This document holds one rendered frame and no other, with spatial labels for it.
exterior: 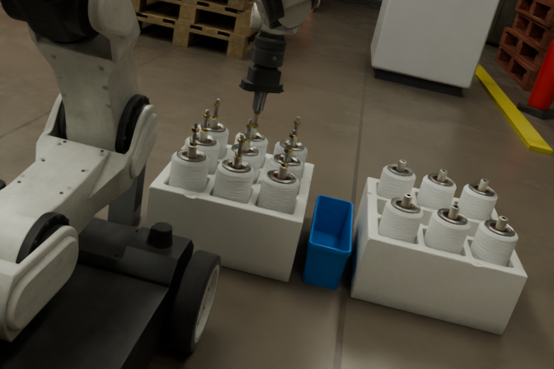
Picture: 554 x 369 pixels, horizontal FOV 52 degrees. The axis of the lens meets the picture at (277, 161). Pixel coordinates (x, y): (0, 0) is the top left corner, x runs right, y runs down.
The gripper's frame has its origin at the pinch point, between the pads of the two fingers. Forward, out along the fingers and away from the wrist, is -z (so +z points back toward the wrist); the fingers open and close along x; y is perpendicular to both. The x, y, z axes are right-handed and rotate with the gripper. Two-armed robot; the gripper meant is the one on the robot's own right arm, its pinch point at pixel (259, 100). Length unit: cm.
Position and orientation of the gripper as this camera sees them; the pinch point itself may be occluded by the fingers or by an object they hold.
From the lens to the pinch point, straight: 162.0
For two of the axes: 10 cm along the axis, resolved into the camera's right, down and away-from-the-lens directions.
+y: 4.1, 4.2, -8.1
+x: -8.9, 0.0, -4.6
